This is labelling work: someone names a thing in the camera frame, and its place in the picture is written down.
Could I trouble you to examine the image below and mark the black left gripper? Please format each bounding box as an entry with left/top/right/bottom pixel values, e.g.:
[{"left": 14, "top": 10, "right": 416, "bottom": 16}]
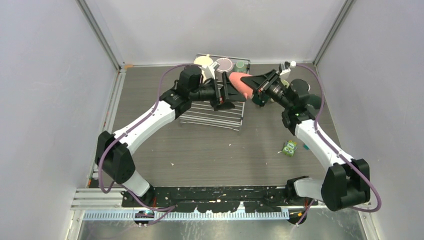
[{"left": 189, "top": 72, "right": 246, "bottom": 112}]

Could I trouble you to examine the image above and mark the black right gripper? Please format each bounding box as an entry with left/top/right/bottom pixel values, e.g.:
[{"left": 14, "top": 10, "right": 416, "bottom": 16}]
[{"left": 241, "top": 69, "right": 293, "bottom": 111}]

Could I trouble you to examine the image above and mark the salmon pink mug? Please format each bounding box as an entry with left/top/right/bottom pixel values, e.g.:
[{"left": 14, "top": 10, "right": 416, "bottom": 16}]
[{"left": 228, "top": 72, "right": 253, "bottom": 99}]

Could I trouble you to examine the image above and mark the dark teal mug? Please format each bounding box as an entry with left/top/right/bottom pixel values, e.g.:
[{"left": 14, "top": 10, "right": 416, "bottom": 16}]
[{"left": 252, "top": 95, "right": 266, "bottom": 107}]

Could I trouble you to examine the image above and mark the light green mug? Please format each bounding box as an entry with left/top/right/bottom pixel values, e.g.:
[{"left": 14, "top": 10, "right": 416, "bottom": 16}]
[{"left": 270, "top": 79, "right": 290, "bottom": 103}]

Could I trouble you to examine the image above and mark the dark grey mug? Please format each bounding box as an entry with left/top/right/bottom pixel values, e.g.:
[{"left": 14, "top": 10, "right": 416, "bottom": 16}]
[{"left": 307, "top": 94, "right": 322, "bottom": 110}]

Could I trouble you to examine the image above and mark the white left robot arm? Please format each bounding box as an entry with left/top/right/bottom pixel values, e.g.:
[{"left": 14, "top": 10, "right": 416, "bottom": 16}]
[{"left": 94, "top": 64, "right": 254, "bottom": 207}]

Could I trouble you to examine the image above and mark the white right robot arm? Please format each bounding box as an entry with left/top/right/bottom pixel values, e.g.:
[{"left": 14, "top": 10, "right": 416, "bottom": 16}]
[{"left": 240, "top": 70, "right": 371, "bottom": 212}]

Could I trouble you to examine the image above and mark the small sage green cup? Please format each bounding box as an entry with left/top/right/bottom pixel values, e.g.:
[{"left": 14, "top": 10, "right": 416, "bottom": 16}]
[{"left": 233, "top": 60, "right": 248, "bottom": 74}]

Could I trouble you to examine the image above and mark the mauve pink mug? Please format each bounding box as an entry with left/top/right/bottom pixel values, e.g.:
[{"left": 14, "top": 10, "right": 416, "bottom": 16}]
[{"left": 216, "top": 57, "right": 234, "bottom": 80}]

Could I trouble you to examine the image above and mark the cream mug back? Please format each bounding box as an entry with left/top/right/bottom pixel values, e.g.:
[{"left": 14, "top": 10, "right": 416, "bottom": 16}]
[{"left": 193, "top": 54, "right": 214, "bottom": 83}]

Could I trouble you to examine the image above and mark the green toy monster block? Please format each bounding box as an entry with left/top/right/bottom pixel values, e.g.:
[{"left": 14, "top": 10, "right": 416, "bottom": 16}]
[{"left": 281, "top": 140, "right": 297, "bottom": 157}]

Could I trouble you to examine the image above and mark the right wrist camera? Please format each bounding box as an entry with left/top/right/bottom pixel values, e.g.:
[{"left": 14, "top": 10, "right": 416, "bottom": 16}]
[{"left": 278, "top": 61, "right": 297, "bottom": 80}]

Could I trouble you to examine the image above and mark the metal wire dish rack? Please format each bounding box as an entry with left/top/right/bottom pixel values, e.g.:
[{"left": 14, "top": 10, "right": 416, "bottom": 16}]
[{"left": 179, "top": 54, "right": 251, "bottom": 131}]

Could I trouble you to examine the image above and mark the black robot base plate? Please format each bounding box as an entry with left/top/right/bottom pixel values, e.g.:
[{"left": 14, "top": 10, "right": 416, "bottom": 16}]
[{"left": 121, "top": 185, "right": 312, "bottom": 213}]

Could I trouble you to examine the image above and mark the aluminium front rail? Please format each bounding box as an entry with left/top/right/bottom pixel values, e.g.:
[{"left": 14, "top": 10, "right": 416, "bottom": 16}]
[{"left": 71, "top": 188, "right": 372, "bottom": 222}]

